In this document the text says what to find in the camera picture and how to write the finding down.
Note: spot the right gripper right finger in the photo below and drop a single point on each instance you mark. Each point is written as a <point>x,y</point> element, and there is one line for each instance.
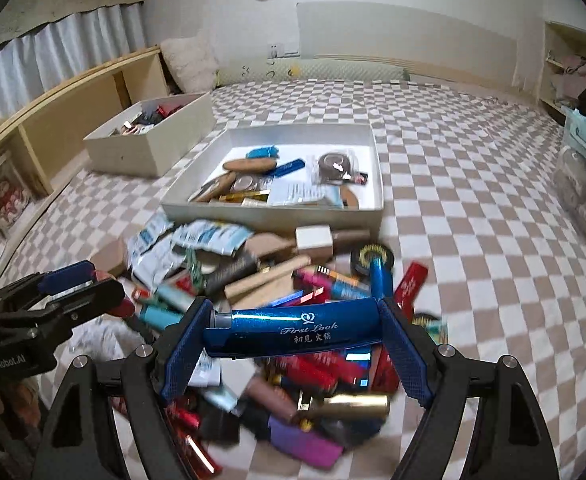
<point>510,438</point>

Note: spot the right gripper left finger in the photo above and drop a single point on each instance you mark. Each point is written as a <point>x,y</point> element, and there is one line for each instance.
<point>80,440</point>

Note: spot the blue metallic lighter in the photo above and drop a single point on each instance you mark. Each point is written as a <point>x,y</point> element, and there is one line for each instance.
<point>284,331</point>

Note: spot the framed picture on shelf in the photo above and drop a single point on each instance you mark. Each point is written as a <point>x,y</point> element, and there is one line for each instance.
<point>15,196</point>

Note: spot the gold cylinder lipstick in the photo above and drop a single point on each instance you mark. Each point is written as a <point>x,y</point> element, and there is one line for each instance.
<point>344,406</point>

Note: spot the red flat packet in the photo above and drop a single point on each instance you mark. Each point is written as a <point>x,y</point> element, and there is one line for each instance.
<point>409,288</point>

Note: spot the wooden side shelf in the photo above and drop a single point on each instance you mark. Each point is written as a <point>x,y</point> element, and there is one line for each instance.
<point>43,142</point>

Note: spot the blue white sachet packet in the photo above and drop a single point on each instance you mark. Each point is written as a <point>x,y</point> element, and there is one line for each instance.
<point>220,238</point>

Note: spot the beige wooden block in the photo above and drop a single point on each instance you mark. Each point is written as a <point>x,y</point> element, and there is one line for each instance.
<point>239,289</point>

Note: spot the deep cream storage box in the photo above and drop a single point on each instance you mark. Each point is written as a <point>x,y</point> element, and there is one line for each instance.
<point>149,137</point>

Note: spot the grey window curtain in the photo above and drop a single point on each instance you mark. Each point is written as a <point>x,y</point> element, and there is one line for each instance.
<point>37,62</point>

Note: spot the panda cork coaster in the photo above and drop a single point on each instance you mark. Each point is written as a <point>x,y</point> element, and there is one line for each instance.
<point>214,188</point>

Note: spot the gold foil stick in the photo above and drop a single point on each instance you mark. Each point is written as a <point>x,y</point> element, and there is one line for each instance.
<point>243,195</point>

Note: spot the checkered bed sheet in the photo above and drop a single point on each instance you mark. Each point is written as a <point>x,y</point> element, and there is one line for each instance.
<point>467,191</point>

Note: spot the brown tape roll centre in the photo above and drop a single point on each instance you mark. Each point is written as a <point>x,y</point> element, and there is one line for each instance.
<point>246,183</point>

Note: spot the white shallow tray box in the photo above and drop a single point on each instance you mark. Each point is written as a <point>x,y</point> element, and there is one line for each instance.
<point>340,184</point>

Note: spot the white square cap bottle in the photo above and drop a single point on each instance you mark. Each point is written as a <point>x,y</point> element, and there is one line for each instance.
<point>314,241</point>

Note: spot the plain round cork coaster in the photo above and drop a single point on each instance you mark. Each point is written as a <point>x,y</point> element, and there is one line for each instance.
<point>250,165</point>

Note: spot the fluffy cream pillow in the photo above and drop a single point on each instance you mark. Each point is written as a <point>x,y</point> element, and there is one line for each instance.
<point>191,62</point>

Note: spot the brown tape roll in bag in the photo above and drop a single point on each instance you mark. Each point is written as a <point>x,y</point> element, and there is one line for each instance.
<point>336,168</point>

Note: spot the pile of pink clothes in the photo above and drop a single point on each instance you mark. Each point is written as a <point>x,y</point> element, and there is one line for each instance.
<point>570,82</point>

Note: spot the wooden right shelf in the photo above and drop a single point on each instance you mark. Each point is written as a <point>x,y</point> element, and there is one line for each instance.
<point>559,41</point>

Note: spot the white headboard panel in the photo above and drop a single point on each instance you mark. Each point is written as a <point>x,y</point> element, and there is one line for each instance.
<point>424,42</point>

